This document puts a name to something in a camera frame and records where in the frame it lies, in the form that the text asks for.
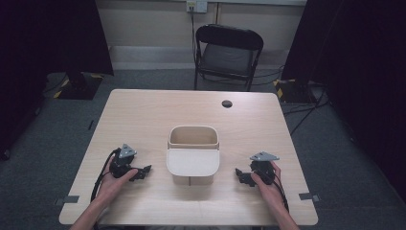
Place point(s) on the grey tape strip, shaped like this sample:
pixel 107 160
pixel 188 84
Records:
pixel 67 200
pixel 308 196

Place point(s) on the white wall socket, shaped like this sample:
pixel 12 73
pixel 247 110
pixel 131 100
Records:
pixel 197 5

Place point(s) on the black stand base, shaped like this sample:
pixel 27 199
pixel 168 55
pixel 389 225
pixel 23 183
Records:
pixel 295 91
pixel 80 87

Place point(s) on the person's left hand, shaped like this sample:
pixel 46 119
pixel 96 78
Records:
pixel 112 185

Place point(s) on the beige storage box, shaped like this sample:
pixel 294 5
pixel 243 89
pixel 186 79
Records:
pixel 192 161

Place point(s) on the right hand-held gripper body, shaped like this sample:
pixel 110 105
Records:
pixel 262 166

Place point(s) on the black folding chair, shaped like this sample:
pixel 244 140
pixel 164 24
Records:
pixel 227 52

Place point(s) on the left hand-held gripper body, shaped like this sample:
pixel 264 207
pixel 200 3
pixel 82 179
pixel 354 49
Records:
pixel 123 163

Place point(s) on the person's right hand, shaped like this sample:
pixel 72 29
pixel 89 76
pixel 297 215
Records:
pixel 270 191

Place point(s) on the dark curtain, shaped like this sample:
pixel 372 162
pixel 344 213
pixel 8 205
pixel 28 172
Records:
pixel 48 41
pixel 357 64

